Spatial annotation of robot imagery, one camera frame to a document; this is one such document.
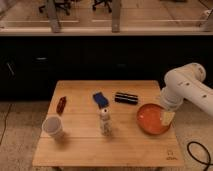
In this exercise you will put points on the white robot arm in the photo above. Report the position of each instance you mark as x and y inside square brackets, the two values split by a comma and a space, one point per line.
[186, 82]

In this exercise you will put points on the white patterned bottle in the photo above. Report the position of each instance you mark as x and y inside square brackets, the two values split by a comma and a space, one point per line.
[105, 123]

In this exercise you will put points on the blue sponge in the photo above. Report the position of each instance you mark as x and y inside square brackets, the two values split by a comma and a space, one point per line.
[101, 100]

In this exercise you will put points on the black striped cylinder case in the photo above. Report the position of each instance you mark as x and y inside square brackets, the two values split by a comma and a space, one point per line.
[126, 98]

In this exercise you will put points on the wooden table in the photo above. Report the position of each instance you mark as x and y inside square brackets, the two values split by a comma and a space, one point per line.
[85, 146]

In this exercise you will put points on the dark red chili pepper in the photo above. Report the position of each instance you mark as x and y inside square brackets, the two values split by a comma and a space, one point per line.
[61, 105]

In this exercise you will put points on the orange plate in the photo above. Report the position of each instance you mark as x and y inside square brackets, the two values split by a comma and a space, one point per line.
[149, 119]

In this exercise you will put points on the white paper cup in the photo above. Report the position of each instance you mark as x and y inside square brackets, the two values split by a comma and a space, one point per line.
[53, 127]

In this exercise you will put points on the yellow cheese wedge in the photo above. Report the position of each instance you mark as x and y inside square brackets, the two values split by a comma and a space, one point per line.
[167, 117]

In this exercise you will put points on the grey desk leg middle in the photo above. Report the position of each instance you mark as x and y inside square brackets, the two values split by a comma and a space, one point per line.
[116, 6]

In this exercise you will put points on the grey desk leg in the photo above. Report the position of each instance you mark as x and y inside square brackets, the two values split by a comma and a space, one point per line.
[53, 19]
[116, 6]

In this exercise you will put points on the grey desk leg left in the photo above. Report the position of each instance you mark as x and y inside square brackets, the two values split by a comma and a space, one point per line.
[53, 19]

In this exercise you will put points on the black office chair left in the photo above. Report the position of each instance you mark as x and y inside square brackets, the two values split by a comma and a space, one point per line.
[64, 5]

